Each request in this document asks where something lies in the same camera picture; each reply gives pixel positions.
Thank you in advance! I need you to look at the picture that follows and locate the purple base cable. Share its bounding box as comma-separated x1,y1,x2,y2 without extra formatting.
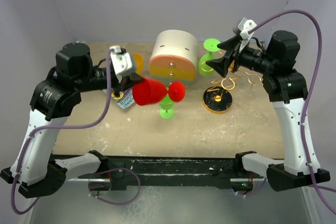
235,178,267,198
88,166,143,205

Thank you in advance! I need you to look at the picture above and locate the green goblet front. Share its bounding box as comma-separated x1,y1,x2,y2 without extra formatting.
198,38,220,76

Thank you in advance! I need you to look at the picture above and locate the clear ribbed flute glass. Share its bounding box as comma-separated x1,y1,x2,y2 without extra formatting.
238,83,254,92

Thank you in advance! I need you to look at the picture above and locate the yellow plastic goblet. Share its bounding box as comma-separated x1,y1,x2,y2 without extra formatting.
132,54,144,74

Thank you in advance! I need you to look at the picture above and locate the red plastic goblet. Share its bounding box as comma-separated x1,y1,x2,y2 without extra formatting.
132,78,186,106

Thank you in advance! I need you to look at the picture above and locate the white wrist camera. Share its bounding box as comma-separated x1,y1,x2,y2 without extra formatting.
233,17,257,52
109,45,137,79

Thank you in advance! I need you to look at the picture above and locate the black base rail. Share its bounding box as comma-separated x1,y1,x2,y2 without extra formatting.
79,150,259,191

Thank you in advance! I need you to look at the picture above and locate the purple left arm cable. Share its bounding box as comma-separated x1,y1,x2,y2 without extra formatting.
10,49,112,216

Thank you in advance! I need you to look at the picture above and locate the green goblet near cabinet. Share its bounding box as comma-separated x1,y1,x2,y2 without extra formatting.
159,94,174,119

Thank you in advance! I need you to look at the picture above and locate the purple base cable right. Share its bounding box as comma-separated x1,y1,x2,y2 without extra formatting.
235,178,267,198

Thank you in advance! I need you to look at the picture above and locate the white round drawer cabinet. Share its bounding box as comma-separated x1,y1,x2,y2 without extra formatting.
148,29,198,86

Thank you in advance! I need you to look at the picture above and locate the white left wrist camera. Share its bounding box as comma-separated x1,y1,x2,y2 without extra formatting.
109,45,137,79

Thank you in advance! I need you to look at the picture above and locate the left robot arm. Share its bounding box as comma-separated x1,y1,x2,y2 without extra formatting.
1,42,142,198

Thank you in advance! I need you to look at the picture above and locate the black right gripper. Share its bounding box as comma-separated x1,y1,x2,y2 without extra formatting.
206,34,277,77

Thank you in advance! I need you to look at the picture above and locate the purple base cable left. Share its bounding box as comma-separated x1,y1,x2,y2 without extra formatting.
88,166,143,205

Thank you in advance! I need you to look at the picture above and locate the gold wine glass rack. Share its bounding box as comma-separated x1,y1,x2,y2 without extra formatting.
201,48,263,115

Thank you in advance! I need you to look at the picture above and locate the green goblet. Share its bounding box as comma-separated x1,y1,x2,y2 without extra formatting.
159,94,174,119
198,38,220,76

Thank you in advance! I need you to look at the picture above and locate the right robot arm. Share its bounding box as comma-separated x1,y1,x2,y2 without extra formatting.
206,30,330,191

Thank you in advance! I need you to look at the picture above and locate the blue treehouse paperback book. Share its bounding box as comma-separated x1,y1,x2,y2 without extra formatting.
111,88,135,112

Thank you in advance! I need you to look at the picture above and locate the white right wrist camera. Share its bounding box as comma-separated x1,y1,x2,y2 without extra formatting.
233,17,257,52

